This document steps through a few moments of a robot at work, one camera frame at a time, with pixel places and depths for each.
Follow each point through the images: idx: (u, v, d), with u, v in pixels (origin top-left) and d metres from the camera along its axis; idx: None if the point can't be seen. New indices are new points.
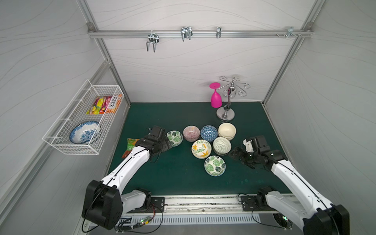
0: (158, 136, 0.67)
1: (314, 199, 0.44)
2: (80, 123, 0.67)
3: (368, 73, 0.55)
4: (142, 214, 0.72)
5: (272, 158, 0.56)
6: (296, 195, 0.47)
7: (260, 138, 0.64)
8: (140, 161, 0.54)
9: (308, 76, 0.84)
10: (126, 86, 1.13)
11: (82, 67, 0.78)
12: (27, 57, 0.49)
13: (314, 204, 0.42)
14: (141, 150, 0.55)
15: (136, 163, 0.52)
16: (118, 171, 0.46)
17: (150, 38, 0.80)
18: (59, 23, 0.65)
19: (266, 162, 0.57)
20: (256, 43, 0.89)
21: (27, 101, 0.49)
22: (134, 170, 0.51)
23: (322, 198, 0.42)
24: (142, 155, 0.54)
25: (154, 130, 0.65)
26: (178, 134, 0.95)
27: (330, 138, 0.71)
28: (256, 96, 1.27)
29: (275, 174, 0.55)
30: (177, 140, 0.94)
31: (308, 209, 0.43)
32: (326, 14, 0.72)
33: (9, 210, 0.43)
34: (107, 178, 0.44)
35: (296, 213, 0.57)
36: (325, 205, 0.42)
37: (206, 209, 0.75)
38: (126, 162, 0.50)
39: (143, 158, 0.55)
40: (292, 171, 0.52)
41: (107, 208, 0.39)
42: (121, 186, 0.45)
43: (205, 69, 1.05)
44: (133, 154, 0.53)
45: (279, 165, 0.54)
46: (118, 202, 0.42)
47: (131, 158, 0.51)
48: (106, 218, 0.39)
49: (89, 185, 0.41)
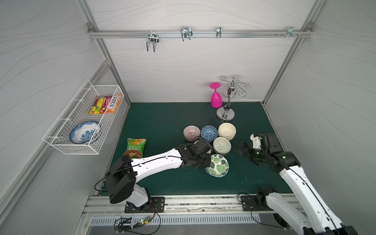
0: (200, 152, 0.61)
1: (323, 215, 0.41)
2: (80, 123, 0.67)
3: (368, 73, 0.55)
4: (142, 214, 0.72)
5: (283, 162, 0.52)
6: (302, 205, 0.46)
7: (271, 137, 0.57)
8: (171, 165, 0.52)
9: (308, 75, 0.84)
10: (126, 86, 1.13)
11: (82, 67, 0.78)
12: (27, 57, 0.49)
13: (322, 222, 0.40)
14: (176, 155, 0.54)
15: (165, 165, 0.50)
16: (148, 161, 0.48)
17: (150, 38, 0.80)
18: (59, 24, 0.64)
19: (275, 164, 0.53)
20: (257, 43, 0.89)
21: (28, 101, 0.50)
22: (160, 170, 0.51)
23: (333, 217, 0.41)
24: (175, 161, 0.52)
25: (201, 142, 0.60)
26: (222, 165, 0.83)
27: (330, 138, 0.71)
28: (255, 96, 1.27)
29: (283, 177, 0.51)
30: (220, 170, 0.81)
31: (315, 224, 0.41)
32: (326, 13, 0.72)
33: (9, 210, 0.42)
34: (136, 161, 0.46)
35: (296, 220, 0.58)
36: (335, 225, 0.39)
37: (206, 209, 0.75)
38: (159, 158, 0.50)
39: (175, 164, 0.53)
40: (303, 180, 0.47)
41: (121, 184, 0.40)
42: (141, 176, 0.45)
43: (205, 69, 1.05)
44: (167, 155, 0.52)
45: (291, 172, 0.49)
46: (130, 187, 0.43)
47: (165, 157, 0.51)
48: (115, 192, 0.41)
49: (122, 158, 0.45)
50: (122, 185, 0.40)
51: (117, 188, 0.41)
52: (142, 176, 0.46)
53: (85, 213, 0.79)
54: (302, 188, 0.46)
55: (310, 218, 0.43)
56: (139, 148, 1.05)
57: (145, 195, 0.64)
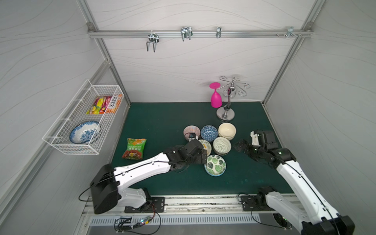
0: (190, 153, 0.59)
1: (319, 206, 0.42)
2: (80, 123, 0.67)
3: (369, 73, 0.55)
4: (142, 214, 0.72)
5: (279, 157, 0.53)
6: (300, 199, 0.46)
7: (269, 134, 0.59)
8: (158, 171, 0.51)
9: (308, 75, 0.84)
10: (126, 86, 1.13)
11: (82, 67, 0.78)
12: (27, 57, 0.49)
13: (318, 212, 0.41)
14: (163, 160, 0.52)
15: (152, 171, 0.49)
16: (132, 169, 0.46)
17: (150, 38, 0.80)
18: (59, 23, 0.65)
19: (272, 160, 0.54)
20: (257, 43, 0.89)
21: (28, 101, 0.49)
22: (147, 176, 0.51)
23: (329, 207, 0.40)
24: (162, 167, 0.50)
25: (192, 143, 0.57)
26: (220, 164, 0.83)
27: (330, 138, 0.70)
28: (256, 96, 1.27)
29: (280, 173, 0.53)
30: (218, 170, 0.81)
31: (312, 216, 0.42)
32: (326, 13, 0.72)
33: (9, 210, 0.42)
34: (119, 171, 0.44)
35: (295, 215, 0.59)
36: (331, 215, 0.40)
37: (206, 209, 0.75)
38: (144, 164, 0.48)
39: (161, 170, 0.51)
40: (299, 174, 0.49)
41: (104, 196, 0.38)
42: (126, 185, 0.45)
43: (205, 70, 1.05)
44: (153, 161, 0.50)
45: (287, 166, 0.51)
46: (114, 198, 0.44)
47: (151, 163, 0.49)
48: (98, 203, 0.39)
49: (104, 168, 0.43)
50: (105, 196, 0.39)
51: (101, 198, 0.39)
52: (126, 185, 0.45)
53: (85, 213, 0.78)
54: (298, 181, 0.47)
55: (307, 210, 0.44)
56: (139, 148, 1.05)
57: (143, 196, 0.63)
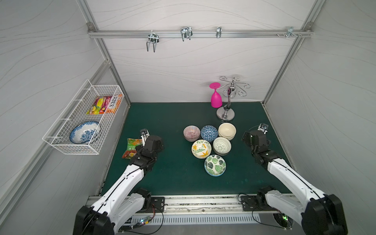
0: (152, 149, 0.64)
1: (307, 190, 0.46)
2: (80, 123, 0.67)
3: (368, 73, 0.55)
4: (142, 214, 0.72)
5: (268, 159, 0.59)
6: (292, 189, 0.49)
7: (261, 137, 0.62)
8: (135, 180, 0.53)
9: (308, 75, 0.84)
10: (126, 86, 1.13)
11: (82, 67, 0.78)
12: (26, 57, 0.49)
13: (307, 195, 0.44)
14: (134, 169, 0.54)
15: (129, 184, 0.51)
16: (111, 195, 0.45)
17: (150, 38, 0.80)
18: (59, 23, 0.65)
19: (262, 162, 0.60)
20: (257, 43, 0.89)
21: (28, 101, 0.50)
22: (128, 192, 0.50)
23: (315, 189, 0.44)
24: (137, 175, 0.53)
25: (147, 141, 0.61)
26: (220, 164, 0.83)
27: (330, 138, 0.70)
28: (256, 96, 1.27)
29: (270, 172, 0.58)
30: (218, 170, 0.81)
31: (303, 201, 0.44)
32: (326, 13, 0.72)
33: (9, 210, 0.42)
34: (99, 203, 0.43)
35: (294, 208, 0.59)
36: (318, 195, 0.44)
37: (206, 209, 0.75)
38: (120, 183, 0.49)
39: (137, 178, 0.54)
40: (286, 167, 0.54)
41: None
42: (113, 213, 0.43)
43: (205, 70, 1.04)
44: (126, 175, 0.51)
45: (274, 163, 0.57)
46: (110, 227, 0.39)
47: (126, 178, 0.50)
48: None
49: (79, 212, 0.40)
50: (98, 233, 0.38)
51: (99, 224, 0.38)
52: (113, 212, 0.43)
53: None
54: (286, 174, 0.52)
55: (299, 197, 0.46)
56: None
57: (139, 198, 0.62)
